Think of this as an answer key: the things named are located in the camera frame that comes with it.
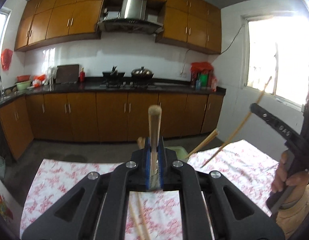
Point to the dark cutting board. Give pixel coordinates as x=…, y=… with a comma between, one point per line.
x=67, y=73

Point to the small sliding window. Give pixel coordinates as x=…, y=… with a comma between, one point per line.
x=0, y=47

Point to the blue bottle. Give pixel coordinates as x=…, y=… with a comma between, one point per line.
x=198, y=85

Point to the black kitchen countertop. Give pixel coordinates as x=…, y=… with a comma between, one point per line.
x=94, y=86

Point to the wok with lid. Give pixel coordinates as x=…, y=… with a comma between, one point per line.
x=142, y=73

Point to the wooden upper kitchen cabinets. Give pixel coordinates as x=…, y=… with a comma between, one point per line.
x=69, y=15

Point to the pink floral tablecloth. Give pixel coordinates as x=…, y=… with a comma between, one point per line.
x=69, y=177

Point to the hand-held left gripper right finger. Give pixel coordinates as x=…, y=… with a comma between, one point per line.
x=161, y=165

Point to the red packet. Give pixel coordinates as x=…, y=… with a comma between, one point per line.
x=214, y=83

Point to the steel range hood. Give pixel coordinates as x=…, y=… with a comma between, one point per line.
x=133, y=12

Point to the wooden lower kitchen cabinets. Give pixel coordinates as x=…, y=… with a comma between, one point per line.
x=82, y=115

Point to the red basin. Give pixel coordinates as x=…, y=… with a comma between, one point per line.
x=24, y=78

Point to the gas stove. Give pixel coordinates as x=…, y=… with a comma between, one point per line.
x=127, y=83

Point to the green basin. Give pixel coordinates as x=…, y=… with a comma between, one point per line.
x=24, y=85

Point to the wall socket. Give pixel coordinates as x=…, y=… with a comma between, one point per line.
x=183, y=74

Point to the green perforated chopstick holder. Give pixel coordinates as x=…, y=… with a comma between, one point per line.
x=179, y=151

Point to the green box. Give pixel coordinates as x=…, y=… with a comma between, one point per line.
x=204, y=80

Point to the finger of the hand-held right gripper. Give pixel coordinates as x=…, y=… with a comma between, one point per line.
x=272, y=122

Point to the wooden kitchen cabinets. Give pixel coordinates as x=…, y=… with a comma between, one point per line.
x=82, y=115
x=69, y=15

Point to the red bottle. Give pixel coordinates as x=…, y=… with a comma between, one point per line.
x=82, y=76

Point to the black open wok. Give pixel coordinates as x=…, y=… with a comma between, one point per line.
x=114, y=73

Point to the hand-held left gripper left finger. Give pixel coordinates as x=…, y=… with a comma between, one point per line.
x=147, y=165

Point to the person's right hand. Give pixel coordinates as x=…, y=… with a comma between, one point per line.
x=282, y=172

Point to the red hanging plastic bag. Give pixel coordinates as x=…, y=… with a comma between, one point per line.
x=7, y=59

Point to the red and white plastic bag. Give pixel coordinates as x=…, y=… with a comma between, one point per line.
x=39, y=80

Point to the large bright window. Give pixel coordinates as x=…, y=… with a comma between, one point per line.
x=274, y=60

